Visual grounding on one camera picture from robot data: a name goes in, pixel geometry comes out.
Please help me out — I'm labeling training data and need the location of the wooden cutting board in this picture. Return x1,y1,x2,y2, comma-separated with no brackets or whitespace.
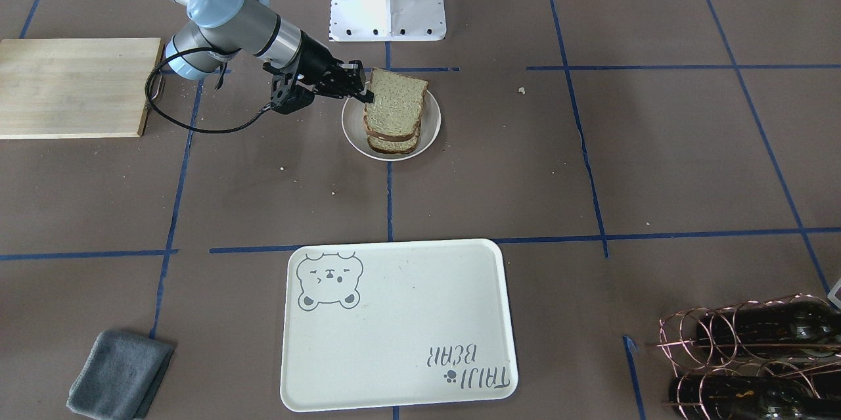
1,37,162,139

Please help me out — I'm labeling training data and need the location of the copper wire bottle rack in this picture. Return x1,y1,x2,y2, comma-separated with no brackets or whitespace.
655,294,840,419

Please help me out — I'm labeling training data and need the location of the white round plate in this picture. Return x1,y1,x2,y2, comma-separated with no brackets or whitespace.
342,68,442,160

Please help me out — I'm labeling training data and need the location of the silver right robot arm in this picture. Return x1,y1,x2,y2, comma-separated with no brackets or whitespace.
165,0,375,114

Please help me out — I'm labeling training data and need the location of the dark wine bottle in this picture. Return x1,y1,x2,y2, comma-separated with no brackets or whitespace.
668,373,840,419
696,299,840,360

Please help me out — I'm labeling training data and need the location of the bread slice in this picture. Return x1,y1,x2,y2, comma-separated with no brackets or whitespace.
363,68,430,141
367,132,420,154

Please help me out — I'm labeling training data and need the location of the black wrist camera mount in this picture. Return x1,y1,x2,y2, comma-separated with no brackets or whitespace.
262,60,315,115

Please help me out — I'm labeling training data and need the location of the white bear tray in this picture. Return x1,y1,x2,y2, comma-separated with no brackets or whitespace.
279,239,519,412

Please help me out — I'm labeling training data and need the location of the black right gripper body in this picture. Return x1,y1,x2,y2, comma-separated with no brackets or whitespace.
298,35,366,99

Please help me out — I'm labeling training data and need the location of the grey folded cloth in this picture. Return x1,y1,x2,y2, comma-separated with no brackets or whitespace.
66,330,175,419

